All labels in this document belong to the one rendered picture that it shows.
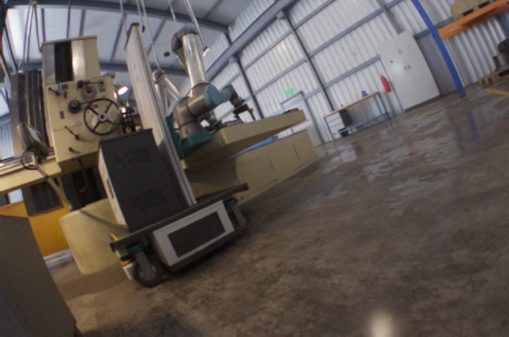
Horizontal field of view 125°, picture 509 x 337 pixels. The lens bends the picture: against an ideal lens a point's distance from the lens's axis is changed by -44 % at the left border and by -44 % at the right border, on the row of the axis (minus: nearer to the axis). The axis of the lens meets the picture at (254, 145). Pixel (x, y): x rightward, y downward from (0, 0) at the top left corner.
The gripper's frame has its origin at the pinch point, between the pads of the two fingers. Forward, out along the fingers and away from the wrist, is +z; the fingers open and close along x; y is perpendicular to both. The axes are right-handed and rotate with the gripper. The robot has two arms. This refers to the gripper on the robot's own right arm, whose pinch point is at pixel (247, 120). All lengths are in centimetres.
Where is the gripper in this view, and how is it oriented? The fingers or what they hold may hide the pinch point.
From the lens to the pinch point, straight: 193.0
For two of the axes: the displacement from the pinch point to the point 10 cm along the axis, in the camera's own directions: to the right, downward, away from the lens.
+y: -4.2, 5.6, -7.1
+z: 5.0, 8.0, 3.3
